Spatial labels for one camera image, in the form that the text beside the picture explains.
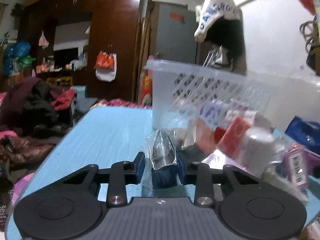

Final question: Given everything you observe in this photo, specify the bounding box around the white plastic basket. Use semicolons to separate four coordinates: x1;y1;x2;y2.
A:
144;59;320;135

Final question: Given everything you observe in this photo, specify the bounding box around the blue plastic bag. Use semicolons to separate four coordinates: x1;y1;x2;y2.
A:
3;41;32;75

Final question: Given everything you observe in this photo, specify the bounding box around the grey door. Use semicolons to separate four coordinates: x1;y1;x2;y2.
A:
154;1;200;65

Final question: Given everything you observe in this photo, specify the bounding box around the coiled cable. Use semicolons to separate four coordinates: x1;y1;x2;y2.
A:
299;15;320;55

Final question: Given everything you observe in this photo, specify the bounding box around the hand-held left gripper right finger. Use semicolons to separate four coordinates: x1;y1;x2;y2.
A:
177;154;261;207

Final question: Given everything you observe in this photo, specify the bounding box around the orange and white plastic bag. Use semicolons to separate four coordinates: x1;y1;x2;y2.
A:
94;50;117;82

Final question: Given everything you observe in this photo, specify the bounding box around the brown wooden wardrobe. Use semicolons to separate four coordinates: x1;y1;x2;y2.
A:
15;0;145;103

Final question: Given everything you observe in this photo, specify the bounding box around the dark item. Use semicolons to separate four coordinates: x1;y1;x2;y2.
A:
145;128;179;190

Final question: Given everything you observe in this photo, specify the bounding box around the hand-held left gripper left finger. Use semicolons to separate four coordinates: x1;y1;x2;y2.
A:
63;152;146;208

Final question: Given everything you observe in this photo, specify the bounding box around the brown shiny jacket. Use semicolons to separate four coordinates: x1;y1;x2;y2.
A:
0;135;58;170

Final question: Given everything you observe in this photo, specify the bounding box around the clear packet with red item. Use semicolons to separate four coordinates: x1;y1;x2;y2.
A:
180;117;217;155

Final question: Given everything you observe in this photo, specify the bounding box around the pink barcode packet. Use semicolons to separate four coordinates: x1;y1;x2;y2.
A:
282;147;320;190

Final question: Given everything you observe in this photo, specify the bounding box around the pile of dark clothes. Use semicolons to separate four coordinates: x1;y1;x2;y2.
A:
0;76;78;140

